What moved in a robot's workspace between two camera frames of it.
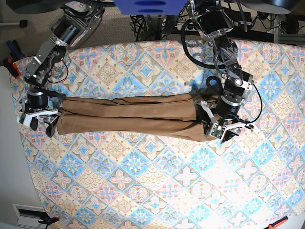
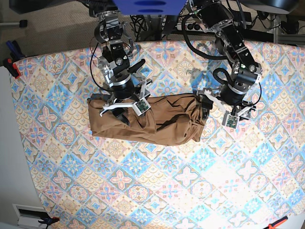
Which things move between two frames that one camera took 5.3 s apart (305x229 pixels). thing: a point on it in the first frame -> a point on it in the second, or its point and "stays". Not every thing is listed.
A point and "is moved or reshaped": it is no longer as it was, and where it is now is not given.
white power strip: [189, 27] stays
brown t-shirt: [173, 116] is moved or reshaped
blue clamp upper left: [15, 53] stays
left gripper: [37, 105] -> [121, 81]
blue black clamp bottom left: [48, 220] stays
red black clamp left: [12, 67] stays
